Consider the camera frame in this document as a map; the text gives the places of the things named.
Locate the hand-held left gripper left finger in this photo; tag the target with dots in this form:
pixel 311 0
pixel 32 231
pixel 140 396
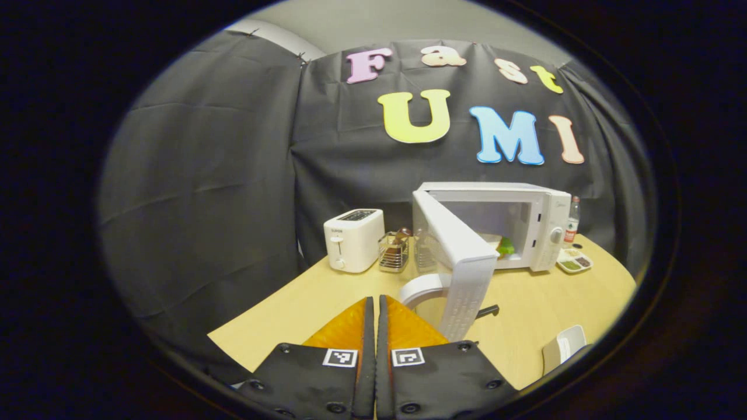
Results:
pixel 366 373

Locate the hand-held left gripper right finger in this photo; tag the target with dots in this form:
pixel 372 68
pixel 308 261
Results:
pixel 383 373

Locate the sandwich with green lettuce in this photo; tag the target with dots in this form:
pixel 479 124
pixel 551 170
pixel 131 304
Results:
pixel 505 248

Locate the white microwave oven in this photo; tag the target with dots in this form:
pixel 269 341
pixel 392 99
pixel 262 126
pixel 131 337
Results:
pixel 548 210

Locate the white toaster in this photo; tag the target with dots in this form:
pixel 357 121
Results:
pixel 356 245

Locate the white divided dish of beans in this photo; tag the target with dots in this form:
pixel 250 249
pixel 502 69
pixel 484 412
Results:
pixel 575 262

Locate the clear bottle with red label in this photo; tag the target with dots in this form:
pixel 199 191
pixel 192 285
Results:
pixel 572 230

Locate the black backdrop cloth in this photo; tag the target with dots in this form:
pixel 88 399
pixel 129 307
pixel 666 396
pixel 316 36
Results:
pixel 204 175

